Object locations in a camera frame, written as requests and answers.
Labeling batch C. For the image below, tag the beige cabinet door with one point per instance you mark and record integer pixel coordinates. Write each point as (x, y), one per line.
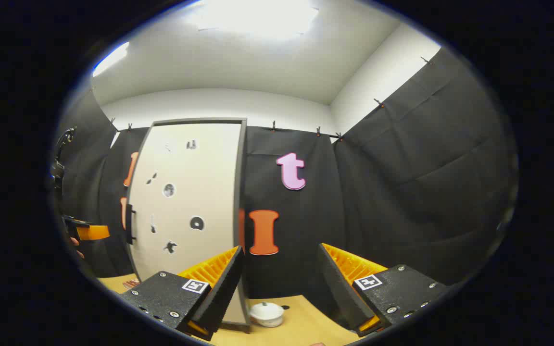
(200, 168)

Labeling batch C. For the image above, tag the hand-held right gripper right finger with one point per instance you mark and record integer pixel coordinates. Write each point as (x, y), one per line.
(337, 288)

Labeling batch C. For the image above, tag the ceiling light panel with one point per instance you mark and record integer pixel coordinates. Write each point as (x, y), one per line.
(258, 17)
(111, 57)

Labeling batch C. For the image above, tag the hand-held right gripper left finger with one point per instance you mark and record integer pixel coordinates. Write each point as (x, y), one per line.
(226, 288)

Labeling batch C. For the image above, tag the white lidded bowl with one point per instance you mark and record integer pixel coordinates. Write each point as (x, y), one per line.
(266, 313)

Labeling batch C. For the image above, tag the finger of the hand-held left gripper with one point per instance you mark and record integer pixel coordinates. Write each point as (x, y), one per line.
(93, 233)

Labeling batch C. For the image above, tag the black backdrop cloth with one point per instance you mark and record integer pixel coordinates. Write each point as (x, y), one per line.
(402, 192)

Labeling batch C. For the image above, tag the grey cabinet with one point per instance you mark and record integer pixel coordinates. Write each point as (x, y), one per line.
(241, 182)

